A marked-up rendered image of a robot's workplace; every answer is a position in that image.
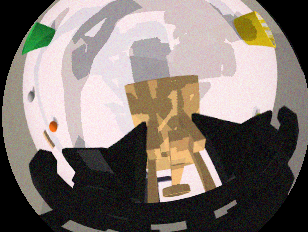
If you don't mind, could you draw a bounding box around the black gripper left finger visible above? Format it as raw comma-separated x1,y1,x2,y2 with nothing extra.
61,121,147,204

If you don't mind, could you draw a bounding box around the orange ball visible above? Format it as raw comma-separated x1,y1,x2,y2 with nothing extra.
49,121,58,132

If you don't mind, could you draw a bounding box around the wooden toy catapult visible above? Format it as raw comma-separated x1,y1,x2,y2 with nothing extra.
125,75,216,204

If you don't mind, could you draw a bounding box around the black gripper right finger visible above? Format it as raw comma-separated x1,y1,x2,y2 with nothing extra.
191,111,272,185

